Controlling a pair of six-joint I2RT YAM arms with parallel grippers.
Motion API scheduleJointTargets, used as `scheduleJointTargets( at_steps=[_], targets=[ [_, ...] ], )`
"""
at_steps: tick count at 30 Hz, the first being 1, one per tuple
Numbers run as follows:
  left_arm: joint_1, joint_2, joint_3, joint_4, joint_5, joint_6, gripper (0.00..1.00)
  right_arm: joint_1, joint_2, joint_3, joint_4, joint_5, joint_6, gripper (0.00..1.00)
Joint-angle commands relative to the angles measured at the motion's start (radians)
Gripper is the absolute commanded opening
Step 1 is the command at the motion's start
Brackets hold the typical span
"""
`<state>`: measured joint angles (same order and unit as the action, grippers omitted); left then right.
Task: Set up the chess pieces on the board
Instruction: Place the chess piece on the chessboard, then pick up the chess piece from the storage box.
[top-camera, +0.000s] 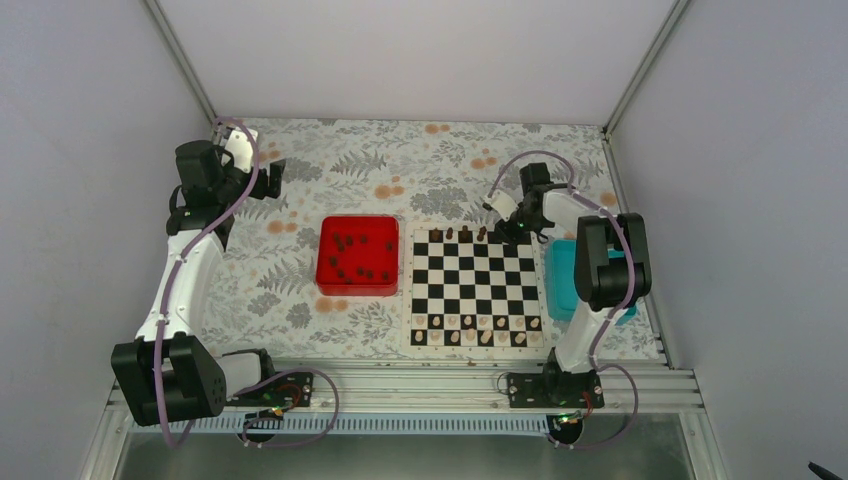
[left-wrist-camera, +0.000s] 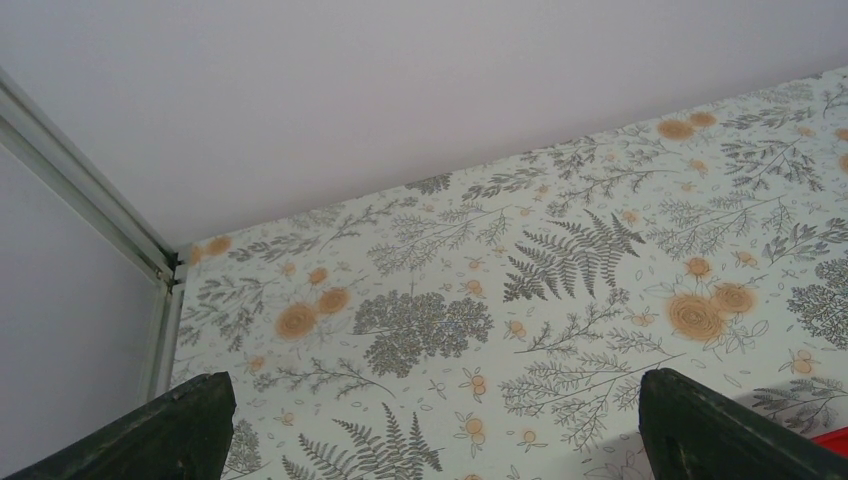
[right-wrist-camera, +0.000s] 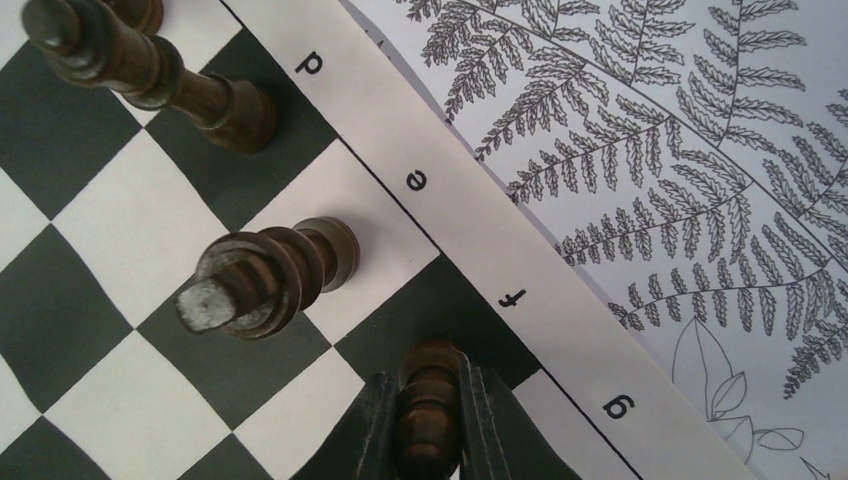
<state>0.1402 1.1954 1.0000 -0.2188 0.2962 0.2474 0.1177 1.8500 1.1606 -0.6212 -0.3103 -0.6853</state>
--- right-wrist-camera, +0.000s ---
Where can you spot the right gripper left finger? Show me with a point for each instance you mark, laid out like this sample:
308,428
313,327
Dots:
360,444

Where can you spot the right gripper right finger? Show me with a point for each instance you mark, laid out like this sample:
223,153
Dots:
499,439

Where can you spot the dark wooden bishop piece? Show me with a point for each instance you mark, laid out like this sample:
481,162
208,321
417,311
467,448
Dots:
428,428

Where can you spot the dark wooden king piece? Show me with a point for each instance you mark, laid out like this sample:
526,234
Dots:
251,284

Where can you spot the dark wooden chess piece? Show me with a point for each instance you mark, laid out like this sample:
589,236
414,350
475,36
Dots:
132,66

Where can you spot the floral patterned table mat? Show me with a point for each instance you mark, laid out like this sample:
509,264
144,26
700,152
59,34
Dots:
689,158

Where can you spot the black white chessboard mat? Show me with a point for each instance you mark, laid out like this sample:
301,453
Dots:
358,300

